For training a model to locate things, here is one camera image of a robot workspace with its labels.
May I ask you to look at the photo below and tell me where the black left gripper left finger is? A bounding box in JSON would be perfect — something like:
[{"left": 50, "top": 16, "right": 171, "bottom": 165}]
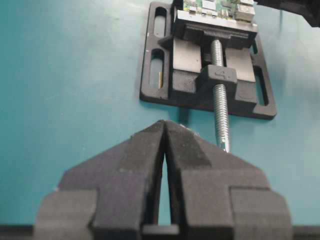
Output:
[{"left": 34, "top": 120, "right": 165, "bottom": 240}]

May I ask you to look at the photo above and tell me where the black drill press vise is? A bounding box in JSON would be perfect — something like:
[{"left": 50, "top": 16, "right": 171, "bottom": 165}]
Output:
[{"left": 140, "top": 0, "right": 277, "bottom": 120}]

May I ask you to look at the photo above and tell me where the green PCB board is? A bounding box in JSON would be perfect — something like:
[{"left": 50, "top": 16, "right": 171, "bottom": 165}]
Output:
[{"left": 182, "top": 0, "right": 256, "bottom": 23}]

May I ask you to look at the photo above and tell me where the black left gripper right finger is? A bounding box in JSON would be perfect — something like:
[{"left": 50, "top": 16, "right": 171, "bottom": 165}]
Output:
[{"left": 165, "top": 121, "right": 293, "bottom": 240}]

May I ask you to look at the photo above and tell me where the silver vise lead screw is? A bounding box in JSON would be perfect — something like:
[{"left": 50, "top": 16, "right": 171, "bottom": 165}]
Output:
[{"left": 210, "top": 39, "right": 230, "bottom": 153}]

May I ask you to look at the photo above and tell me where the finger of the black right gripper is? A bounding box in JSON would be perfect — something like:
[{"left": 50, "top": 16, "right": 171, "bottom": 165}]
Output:
[{"left": 256, "top": 0, "right": 320, "bottom": 28}]

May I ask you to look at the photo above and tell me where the small brass pin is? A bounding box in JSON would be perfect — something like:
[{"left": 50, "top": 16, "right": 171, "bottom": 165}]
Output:
[{"left": 158, "top": 71, "right": 163, "bottom": 89}]

